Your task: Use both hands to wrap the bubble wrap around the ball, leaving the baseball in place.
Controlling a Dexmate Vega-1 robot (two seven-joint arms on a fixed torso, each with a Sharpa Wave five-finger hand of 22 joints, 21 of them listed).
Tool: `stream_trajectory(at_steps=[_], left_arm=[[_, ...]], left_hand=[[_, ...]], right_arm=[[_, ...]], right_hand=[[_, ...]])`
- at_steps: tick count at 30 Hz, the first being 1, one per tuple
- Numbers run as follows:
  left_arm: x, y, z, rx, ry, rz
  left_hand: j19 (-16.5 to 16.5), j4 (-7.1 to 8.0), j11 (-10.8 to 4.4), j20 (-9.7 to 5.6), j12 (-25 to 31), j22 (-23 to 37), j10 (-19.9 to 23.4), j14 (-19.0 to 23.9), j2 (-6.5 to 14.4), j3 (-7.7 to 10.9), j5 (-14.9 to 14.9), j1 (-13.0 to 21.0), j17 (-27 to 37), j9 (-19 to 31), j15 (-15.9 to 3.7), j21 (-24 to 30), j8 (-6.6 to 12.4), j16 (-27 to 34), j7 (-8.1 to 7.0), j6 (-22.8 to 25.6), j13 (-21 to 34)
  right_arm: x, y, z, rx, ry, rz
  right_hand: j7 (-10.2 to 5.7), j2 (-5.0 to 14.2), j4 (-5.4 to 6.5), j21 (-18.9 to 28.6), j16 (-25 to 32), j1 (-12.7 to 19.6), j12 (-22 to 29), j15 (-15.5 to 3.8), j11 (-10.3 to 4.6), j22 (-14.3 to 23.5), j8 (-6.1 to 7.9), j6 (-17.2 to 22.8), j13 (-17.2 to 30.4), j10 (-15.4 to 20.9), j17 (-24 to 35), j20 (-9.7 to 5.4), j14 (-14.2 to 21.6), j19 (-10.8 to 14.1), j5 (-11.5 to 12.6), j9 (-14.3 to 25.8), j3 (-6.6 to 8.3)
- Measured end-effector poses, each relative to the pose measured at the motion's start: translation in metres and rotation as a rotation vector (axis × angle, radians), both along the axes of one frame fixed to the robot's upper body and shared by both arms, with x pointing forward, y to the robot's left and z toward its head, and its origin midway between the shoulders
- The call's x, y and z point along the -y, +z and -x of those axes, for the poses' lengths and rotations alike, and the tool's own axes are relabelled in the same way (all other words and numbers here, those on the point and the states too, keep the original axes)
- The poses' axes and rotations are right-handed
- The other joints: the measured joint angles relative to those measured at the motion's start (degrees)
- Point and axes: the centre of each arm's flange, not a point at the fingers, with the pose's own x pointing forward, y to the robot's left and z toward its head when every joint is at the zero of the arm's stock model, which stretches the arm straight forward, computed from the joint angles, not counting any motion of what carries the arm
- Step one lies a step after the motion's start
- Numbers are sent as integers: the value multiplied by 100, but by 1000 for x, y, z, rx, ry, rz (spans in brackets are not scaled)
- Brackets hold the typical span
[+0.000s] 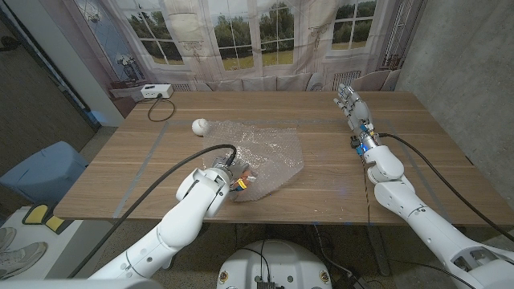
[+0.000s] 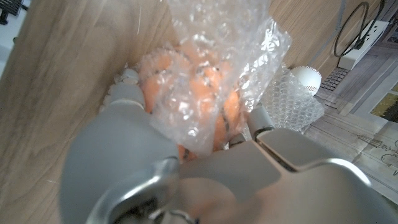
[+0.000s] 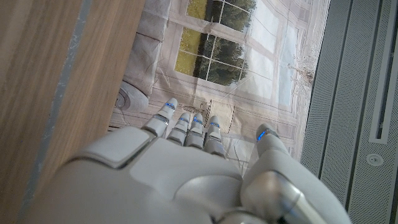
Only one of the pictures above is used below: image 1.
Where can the white baseball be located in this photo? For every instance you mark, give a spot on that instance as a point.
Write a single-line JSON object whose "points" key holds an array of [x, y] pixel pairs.
{"points": [[200, 127]]}

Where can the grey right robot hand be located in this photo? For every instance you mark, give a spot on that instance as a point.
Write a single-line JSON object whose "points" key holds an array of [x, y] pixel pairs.
{"points": [[359, 112]]}

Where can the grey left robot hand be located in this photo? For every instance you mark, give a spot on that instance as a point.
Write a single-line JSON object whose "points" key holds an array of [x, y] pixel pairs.
{"points": [[237, 168]]}

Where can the grey table leg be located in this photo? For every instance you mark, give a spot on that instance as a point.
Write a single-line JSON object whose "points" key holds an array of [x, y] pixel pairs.
{"points": [[379, 249]]}

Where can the grey sneaker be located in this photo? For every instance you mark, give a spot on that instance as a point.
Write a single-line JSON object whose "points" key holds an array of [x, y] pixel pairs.
{"points": [[22, 259], [6, 237]]}

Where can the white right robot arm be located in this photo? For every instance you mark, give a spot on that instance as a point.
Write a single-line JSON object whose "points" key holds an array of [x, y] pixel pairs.
{"points": [[425, 225]]}

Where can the white floor board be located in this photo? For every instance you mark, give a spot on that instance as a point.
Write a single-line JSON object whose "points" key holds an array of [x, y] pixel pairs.
{"points": [[76, 249]]}

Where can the printed window backdrop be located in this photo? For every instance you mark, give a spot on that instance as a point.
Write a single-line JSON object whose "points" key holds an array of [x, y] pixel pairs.
{"points": [[241, 40]]}

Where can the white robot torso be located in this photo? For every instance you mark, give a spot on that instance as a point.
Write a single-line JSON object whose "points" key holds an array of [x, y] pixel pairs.
{"points": [[273, 265]]}

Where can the clear bubble wrap sheet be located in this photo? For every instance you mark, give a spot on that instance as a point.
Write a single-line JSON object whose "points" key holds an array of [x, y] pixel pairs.
{"points": [[273, 152]]}

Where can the yellow black foot pedal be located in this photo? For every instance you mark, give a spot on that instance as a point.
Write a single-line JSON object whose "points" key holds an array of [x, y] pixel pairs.
{"points": [[56, 224], [35, 213]]}

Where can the white power strip box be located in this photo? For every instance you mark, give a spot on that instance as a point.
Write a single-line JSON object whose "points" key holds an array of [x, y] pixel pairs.
{"points": [[156, 90]]}

